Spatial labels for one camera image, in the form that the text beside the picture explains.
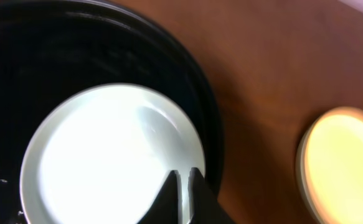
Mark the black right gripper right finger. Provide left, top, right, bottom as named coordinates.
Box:
left=189, top=167, right=235, bottom=224

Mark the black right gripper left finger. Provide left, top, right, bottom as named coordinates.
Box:
left=138, top=170, right=181, bottom=224

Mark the light blue plate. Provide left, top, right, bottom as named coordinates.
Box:
left=20, top=84, right=205, bottom=224

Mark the yellow plate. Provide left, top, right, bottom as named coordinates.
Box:
left=296, top=107, right=363, bottom=223

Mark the round black tray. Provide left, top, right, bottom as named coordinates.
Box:
left=0, top=1, right=224, bottom=223

